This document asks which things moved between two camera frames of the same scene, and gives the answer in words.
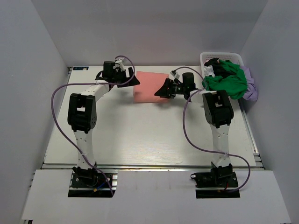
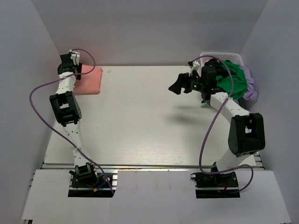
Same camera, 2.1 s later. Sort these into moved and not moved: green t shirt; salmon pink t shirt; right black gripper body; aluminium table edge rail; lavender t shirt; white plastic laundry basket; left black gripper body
Moved: right black gripper body; salmon pink t shirt; left black gripper body
Not moved: lavender t shirt; green t shirt; aluminium table edge rail; white plastic laundry basket
